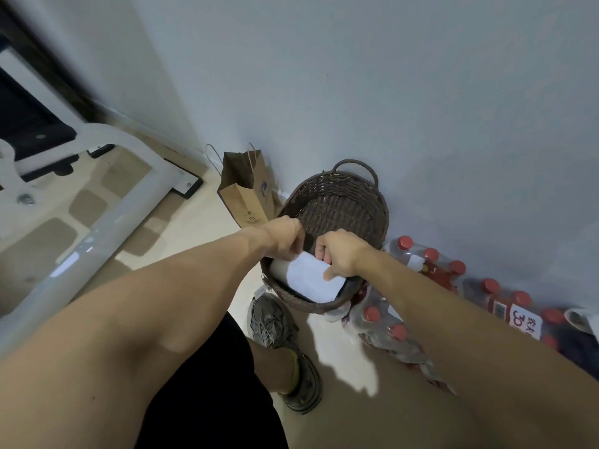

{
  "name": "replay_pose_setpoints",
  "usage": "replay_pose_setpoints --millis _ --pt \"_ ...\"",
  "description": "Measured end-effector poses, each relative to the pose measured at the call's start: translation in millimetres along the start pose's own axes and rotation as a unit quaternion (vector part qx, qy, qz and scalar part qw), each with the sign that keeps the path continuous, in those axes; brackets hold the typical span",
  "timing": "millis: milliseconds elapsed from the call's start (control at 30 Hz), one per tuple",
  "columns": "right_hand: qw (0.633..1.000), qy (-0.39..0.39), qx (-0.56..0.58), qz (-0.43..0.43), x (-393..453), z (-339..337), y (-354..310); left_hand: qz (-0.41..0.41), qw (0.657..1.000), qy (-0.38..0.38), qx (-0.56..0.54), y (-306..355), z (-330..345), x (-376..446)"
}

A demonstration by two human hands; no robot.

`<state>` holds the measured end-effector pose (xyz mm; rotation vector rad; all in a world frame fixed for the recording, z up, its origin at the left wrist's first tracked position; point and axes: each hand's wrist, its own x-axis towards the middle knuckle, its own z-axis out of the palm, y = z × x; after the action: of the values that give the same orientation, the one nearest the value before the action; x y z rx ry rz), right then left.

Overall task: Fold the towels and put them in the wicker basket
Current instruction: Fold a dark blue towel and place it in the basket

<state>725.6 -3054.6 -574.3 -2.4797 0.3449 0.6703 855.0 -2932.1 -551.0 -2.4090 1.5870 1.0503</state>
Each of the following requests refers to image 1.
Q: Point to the cream towel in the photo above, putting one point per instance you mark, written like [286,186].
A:
[580,320]

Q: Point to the person's right hand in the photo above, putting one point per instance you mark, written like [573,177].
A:
[346,254]

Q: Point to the white towel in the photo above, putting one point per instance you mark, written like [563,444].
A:
[309,278]

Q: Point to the brown paper bag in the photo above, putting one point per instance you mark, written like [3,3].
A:
[243,196]

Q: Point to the black equipment pad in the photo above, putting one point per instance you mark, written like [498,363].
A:
[28,126]

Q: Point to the white metal equipment frame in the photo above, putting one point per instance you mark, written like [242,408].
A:
[140,182]

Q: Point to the person's right forearm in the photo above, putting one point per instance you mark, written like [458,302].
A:
[491,350]

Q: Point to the dark brown wicker basket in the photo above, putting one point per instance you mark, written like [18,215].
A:
[341,205]

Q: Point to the person's left forearm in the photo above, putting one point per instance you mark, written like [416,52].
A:
[131,332]

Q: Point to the person's left hand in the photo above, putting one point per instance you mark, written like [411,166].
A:
[281,238]

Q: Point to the person's left grey shoe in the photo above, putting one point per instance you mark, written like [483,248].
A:
[276,327]

